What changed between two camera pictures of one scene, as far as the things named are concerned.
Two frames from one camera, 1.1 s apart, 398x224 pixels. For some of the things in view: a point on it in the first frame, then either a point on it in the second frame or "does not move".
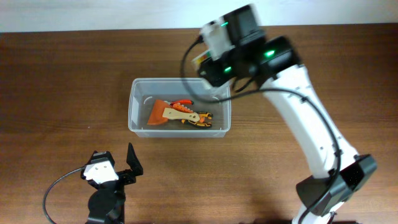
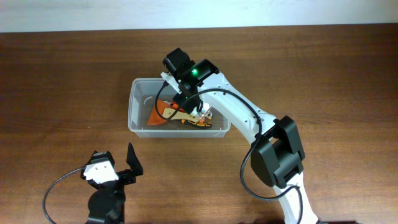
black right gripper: [213, 73] → [185, 106]
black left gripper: [130, 177] does not move
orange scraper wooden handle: [161, 110] does not move
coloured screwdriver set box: [203, 56] → [203, 117]
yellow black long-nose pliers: [202, 125] does not move
